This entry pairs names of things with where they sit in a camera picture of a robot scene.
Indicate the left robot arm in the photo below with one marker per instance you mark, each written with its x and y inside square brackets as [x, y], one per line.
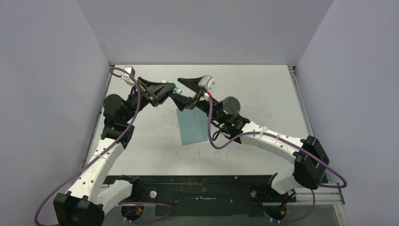
[84, 203]

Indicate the teal envelope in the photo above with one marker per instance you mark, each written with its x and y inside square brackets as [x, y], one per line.
[192, 125]

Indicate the aluminium frame rail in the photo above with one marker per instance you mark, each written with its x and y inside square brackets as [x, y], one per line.
[306, 201]

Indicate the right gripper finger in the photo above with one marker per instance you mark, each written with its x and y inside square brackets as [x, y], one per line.
[183, 102]
[191, 83]

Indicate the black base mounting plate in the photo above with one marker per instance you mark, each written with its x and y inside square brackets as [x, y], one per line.
[207, 196]

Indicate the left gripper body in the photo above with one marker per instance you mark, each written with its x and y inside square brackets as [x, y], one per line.
[144, 100]

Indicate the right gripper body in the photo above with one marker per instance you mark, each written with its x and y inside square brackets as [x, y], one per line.
[204, 105]

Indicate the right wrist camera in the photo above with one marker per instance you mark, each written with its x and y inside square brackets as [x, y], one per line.
[207, 84]

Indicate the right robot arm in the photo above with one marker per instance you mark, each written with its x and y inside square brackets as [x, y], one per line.
[307, 157]

